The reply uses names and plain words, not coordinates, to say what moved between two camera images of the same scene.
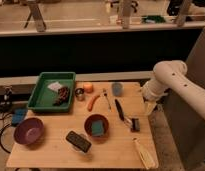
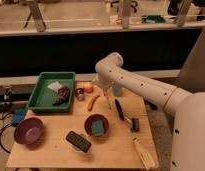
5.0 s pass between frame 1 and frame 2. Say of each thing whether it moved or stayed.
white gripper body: moved
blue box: stayed
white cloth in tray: stayed
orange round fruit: stayed
